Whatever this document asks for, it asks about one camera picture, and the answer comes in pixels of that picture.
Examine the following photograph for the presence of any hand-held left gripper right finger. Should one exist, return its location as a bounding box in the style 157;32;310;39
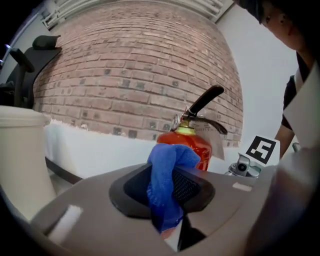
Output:
171;165;259;252

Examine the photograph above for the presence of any person's black shirt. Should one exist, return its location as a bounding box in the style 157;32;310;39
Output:
274;49;317;161

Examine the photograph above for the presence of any person's face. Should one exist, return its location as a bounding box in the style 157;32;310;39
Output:
259;0;316;60

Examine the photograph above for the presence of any row of white ceiling pipes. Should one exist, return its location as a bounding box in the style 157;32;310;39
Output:
41;0;226;29

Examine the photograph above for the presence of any red fire extinguisher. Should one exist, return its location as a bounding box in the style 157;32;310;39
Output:
156;84;229;241

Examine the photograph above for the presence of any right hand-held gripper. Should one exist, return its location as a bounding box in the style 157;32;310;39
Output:
224;134;278;180

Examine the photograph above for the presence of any blue cloth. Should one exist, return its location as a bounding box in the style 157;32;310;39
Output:
146;143;201;235

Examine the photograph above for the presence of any black office chair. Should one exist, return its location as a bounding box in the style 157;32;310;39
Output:
0;34;62;110

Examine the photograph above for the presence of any black baseboard strip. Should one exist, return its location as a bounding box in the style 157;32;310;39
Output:
44;156;84;185

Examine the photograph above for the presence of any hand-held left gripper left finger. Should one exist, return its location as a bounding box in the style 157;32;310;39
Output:
31;162;177;256

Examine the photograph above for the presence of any cream trash bin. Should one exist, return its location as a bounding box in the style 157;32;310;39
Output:
0;104;58;222

